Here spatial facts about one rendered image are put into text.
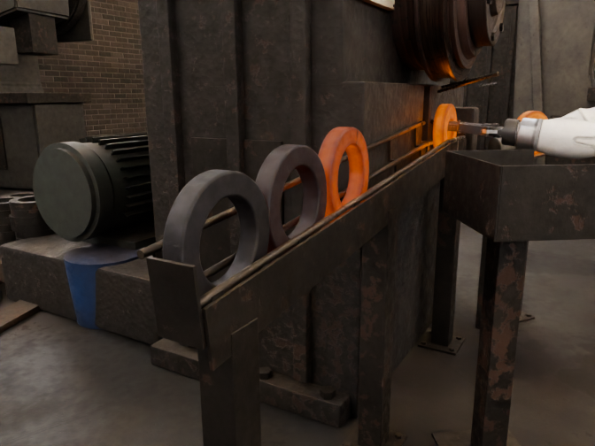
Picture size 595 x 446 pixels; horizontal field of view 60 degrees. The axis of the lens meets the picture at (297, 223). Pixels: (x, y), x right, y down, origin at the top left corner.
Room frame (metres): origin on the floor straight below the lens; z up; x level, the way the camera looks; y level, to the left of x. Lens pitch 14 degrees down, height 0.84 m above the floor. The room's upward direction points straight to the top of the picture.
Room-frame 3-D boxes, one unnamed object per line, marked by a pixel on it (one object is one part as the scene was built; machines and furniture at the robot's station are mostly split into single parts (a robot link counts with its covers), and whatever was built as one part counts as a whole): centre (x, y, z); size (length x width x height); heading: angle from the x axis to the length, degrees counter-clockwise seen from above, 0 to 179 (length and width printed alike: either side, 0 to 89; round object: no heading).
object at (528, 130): (1.48, -0.65, 0.73); 0.09 x 0.06 x 0.09; 150
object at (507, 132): (1.52, -0.59, 0.74); 0.09 x 0.08 x 0.07; 60
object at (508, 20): (5.59, -2.12, 0.88); 1.71 x 0.92 x 1.76; 150
